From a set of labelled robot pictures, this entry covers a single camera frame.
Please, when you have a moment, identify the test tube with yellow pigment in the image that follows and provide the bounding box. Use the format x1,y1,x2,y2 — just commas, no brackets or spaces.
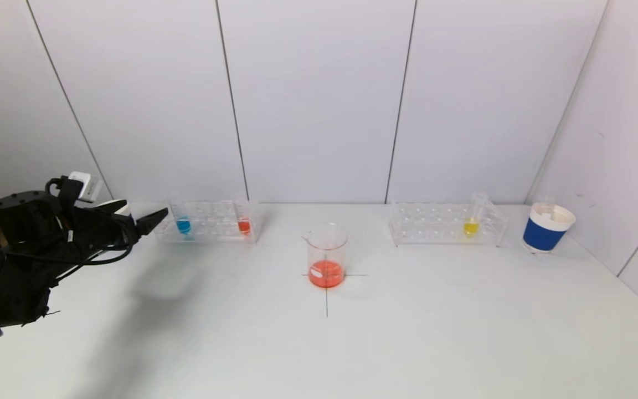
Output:
462,192,488,239

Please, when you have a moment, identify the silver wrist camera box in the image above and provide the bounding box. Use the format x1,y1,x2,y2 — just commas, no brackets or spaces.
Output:
68,171,103,203

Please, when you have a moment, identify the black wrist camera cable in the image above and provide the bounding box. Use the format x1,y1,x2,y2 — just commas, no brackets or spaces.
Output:
1,176,136,267

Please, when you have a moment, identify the test tube with orange-red pigment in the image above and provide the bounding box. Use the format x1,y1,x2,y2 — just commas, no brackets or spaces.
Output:
236,198,253,236

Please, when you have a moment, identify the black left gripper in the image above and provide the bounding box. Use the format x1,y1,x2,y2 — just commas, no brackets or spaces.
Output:
74,199,169,250

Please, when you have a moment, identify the test tube with blue pigment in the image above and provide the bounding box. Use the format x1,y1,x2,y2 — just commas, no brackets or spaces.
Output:
171,195,193,235

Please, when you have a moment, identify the clear glass beaker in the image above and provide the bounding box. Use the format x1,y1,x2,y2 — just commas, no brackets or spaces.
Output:
302,223,348,289

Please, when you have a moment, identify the clear acrylic test tube rack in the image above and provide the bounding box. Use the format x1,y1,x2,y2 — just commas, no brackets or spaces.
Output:
388,201,508,248
153,199,261,244

